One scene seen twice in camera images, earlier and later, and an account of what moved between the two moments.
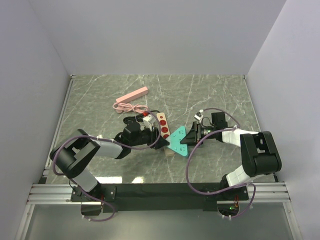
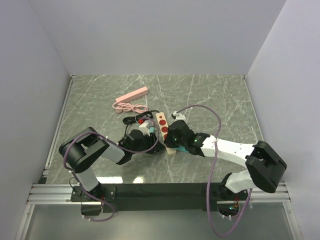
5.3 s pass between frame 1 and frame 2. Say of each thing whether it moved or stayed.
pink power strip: stayed
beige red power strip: stayed
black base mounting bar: stayed
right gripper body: moved
